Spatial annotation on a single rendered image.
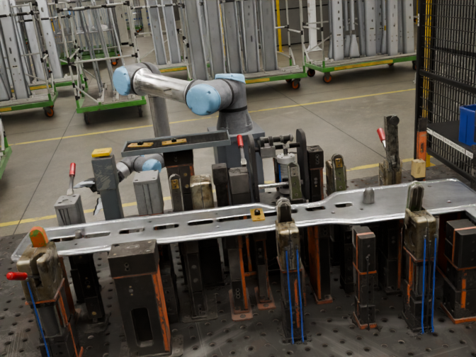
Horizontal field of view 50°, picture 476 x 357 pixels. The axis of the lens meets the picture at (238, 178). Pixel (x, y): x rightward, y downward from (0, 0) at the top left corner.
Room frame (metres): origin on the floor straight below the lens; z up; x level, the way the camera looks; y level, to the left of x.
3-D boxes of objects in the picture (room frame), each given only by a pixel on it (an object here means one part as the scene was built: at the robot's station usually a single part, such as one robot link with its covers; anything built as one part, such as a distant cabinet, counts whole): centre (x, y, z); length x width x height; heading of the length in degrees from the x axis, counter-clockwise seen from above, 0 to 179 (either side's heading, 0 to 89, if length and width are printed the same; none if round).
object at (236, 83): (2.02, 0.00, 1.27); 0.13 x 0.12 x 0.14; 142
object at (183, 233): (1.38, -0.03, 1.00); 1.38 x 0.22 x 0.02; 93
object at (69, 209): (1.52, 0.55, 0.88); 0.11 x 0.10 x 0.36; 3
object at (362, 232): (1.23, -0.33, 0.84); 0.11 x 0.08 x 0.29; 3
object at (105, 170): (1.70, 0.46, 0.92); 0.08 x 0.08 x 0.44; 3
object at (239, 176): (1.58, 0.00, 0.89); 0.13 x 0.11 x 0.38; 3
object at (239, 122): (2.03, -0.01, 1.15); 0.15 x 0.15 x 0.10
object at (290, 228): (1.21, -0.12, 0.87); 0.12 x 0.09 x 0.35; 3
